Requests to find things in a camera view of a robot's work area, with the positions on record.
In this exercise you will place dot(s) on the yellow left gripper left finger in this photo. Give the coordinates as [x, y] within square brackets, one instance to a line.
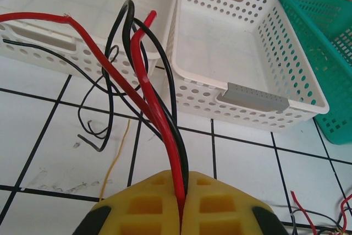
[143, 207]

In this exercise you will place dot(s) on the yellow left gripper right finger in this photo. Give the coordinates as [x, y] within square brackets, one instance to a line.
[220, 207]

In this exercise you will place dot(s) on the teal plastic basket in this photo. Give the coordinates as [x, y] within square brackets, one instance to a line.
[324, 53]

